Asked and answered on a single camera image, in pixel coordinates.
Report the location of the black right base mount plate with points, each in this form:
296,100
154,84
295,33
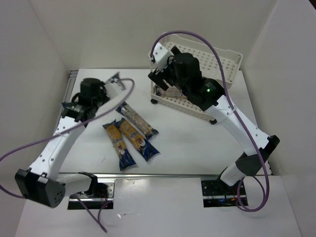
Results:
218,194

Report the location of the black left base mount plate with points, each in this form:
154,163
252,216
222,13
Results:
103,196

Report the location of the yellow spaghetti bag left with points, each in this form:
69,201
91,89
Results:
125,159

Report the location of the cream two-tier shelf cart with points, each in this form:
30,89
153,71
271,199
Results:
230,60

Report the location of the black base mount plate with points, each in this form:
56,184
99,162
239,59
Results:
103,196
218,194

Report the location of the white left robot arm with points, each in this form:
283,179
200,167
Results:
40,182

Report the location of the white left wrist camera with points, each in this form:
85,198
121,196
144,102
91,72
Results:
115,82

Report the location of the spaghetti bag with white label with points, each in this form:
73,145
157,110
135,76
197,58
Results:
126,110

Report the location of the yellow spaghetti bag right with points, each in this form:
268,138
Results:
140,143

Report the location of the front aluminium rail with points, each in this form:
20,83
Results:
149,176

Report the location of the yellow spaghetti bag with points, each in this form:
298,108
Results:
125,159
140,143

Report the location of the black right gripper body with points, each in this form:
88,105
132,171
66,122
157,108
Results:
159,77

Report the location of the aluminium table edge rail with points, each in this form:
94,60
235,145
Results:
70,84

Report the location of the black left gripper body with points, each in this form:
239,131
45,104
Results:
99,96

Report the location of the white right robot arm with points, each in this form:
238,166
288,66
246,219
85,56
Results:
210,97

